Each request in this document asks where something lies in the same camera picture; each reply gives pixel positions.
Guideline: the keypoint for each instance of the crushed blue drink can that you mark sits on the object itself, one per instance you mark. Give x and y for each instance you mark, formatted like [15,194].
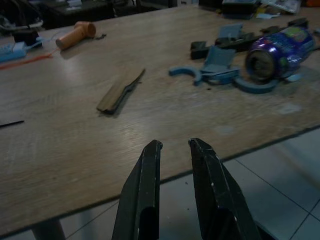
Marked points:
[280,53]

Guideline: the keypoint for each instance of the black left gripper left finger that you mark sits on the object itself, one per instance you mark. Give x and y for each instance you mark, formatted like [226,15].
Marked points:
[140,195]

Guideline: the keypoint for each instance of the small black debris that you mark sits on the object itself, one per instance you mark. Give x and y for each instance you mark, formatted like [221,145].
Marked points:
[100,36]

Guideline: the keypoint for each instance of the blue curved plastic piece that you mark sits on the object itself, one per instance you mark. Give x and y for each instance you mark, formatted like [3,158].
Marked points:
[183,71]

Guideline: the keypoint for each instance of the blue power strip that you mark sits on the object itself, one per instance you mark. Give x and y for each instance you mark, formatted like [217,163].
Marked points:
[12,52]

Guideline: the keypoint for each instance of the round table leg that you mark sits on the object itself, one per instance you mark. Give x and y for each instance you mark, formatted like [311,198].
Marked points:
[48,230]

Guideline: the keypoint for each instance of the blue plastic bracket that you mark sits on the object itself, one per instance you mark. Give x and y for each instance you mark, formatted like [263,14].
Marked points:
[228,31]
[218,60]

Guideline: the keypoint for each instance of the thin wooden strip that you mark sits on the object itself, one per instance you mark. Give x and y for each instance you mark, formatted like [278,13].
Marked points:
[117,93]

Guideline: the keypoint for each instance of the black plastic block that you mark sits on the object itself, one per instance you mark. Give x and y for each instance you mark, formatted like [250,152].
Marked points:
[198,49]

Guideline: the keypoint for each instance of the black box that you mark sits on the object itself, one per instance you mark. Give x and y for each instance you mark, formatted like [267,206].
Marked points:
[25,36]

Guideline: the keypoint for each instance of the long black plastic part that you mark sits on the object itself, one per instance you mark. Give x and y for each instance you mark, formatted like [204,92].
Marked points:
[241,40]

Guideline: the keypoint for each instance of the thin black stick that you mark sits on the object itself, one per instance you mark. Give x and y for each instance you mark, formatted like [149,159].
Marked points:
[11,124]

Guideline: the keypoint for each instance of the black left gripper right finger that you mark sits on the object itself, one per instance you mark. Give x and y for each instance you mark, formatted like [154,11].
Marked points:
[220,195]

